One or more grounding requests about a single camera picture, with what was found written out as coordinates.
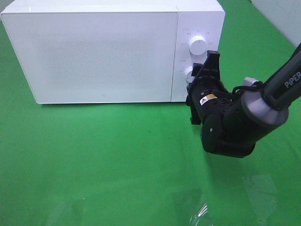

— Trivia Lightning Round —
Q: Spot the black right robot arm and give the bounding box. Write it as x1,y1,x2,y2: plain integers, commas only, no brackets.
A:
186,48,301,158

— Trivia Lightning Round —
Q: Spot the round door release button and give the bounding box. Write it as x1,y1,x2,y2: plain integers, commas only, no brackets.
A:
182,89,188,101

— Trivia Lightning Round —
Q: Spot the white round knob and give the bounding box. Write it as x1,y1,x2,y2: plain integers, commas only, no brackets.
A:
189,34,207,56
184,66,194,83

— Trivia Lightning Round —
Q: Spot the white microwave oven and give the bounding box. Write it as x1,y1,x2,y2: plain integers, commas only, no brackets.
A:
0,0,225,102

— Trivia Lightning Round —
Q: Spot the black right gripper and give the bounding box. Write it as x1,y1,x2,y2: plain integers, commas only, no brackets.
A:
186,50,233,120

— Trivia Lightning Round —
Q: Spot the white microwave door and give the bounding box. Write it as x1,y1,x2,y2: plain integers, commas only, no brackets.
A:
1,12,177,104

